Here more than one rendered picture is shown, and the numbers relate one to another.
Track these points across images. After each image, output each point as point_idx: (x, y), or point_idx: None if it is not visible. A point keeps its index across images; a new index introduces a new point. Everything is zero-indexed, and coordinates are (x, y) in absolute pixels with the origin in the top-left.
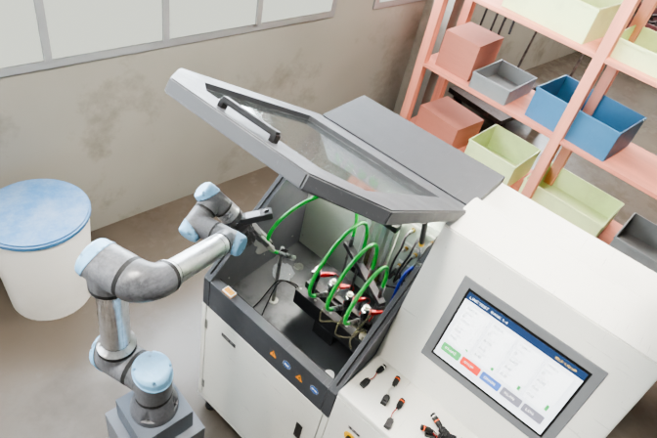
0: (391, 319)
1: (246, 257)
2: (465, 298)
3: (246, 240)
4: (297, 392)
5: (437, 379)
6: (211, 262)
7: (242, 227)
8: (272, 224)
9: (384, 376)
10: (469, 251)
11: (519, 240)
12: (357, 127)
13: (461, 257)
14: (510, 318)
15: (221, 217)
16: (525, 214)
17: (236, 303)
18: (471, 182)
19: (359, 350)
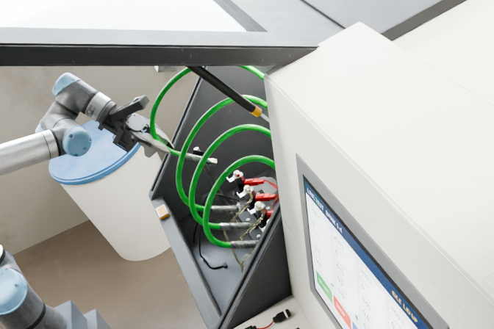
0: (272, 237)
1: (203, 170)
2: (306, 193)
3: (85, 136)
4: None
5: None
6: (21, 162)
7: (117, 123)
8: (226, 123)
9: (284, 327)
10: (287, 111)
11: (376, 80)
12: None
13: (286, 123)
14: (340, 220)
15: (85, 113)
16: (487, 37)
17: (163, 225)
18: (402, 1)
19: (239, 283)
